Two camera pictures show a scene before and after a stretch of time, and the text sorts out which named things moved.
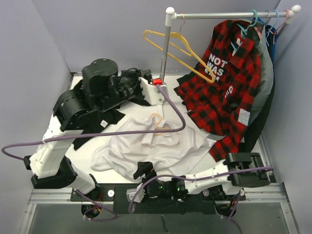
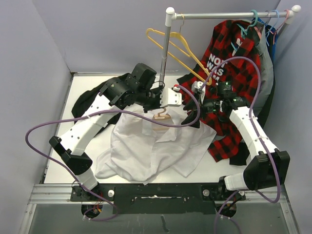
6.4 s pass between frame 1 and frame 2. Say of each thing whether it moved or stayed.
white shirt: moved
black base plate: stayed
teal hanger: stayed
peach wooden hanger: moved
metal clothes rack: stayed
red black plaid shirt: stayed
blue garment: stayed
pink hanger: stayed
